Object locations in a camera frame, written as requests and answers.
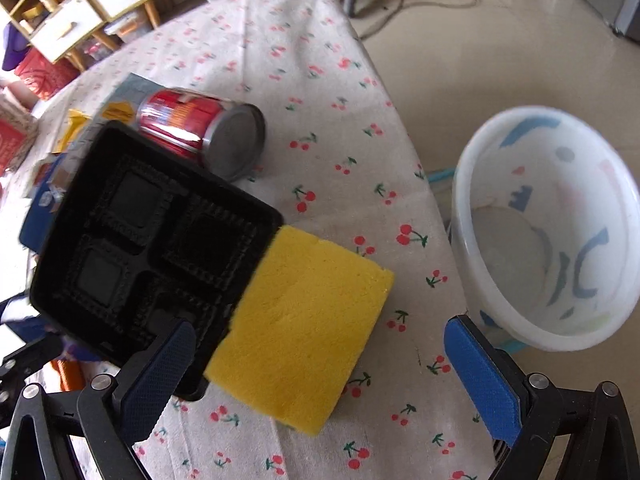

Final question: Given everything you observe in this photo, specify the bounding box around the black plastic tray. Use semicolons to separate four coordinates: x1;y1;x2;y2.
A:
29;122;283;401

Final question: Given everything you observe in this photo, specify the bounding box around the yellow sponge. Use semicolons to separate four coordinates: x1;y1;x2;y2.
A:
204;226;394;436

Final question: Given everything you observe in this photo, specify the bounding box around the red tin can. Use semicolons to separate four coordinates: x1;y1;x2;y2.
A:
137;88;267;182

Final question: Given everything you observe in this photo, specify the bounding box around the blue paper package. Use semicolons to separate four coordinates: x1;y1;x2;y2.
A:
18;74;163;254

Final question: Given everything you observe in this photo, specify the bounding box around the white plastic trash bin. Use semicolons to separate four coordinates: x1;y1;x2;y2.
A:
451;106;639;352

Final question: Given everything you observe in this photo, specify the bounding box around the cherry print tablecloth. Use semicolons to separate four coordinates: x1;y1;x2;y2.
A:
1;0;495;479

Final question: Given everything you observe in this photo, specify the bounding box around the black cable on floor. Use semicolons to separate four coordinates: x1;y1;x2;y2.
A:
357;0;483;42

